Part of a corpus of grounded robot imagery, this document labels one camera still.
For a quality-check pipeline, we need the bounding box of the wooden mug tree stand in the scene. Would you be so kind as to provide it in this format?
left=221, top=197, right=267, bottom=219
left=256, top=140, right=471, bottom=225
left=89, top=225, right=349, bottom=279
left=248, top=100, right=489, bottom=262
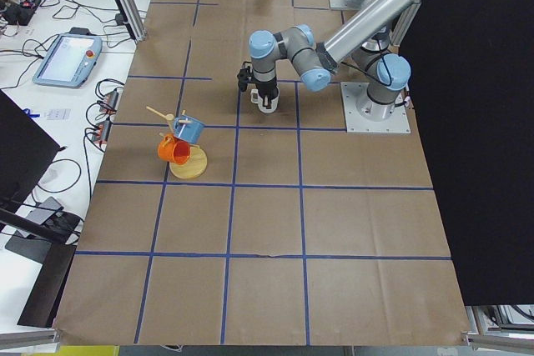
left=146, top=106, right=208, bottom=179

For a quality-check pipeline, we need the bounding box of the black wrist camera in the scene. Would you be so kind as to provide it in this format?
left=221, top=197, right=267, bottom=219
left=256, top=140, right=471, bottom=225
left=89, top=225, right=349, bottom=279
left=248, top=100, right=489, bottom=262
left=237, top=61, right=254, bottom=93

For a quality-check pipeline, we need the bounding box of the white mug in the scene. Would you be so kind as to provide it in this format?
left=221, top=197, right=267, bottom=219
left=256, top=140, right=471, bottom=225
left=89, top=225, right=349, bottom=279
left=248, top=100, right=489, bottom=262
left=250, top=89, right=280, bottom=113

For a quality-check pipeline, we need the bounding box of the orange mug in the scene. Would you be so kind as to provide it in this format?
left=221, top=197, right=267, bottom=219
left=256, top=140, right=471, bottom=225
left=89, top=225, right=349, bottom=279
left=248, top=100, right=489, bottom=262
left=157, top=133, right=191, bottom=165

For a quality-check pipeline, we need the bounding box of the blue teach pendant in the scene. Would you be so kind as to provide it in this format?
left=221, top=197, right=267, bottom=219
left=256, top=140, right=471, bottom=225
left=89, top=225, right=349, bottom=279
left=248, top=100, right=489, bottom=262
left=32, top=33, right=103, bottom=88

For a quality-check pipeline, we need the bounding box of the black monitor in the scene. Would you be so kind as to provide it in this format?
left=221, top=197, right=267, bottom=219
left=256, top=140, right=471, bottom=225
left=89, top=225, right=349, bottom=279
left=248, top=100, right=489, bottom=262
left=1, top=93, right=64, bottom=243

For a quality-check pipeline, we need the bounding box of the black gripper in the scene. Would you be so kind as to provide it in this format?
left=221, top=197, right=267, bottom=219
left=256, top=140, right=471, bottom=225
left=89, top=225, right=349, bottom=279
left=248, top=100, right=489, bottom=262
left=252, top=79, right=280, bottom=107

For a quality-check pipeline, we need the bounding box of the blue mug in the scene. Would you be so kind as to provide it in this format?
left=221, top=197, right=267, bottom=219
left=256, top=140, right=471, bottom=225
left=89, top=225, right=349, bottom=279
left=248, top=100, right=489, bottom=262
left=172, top=113, right=204, bottom=144

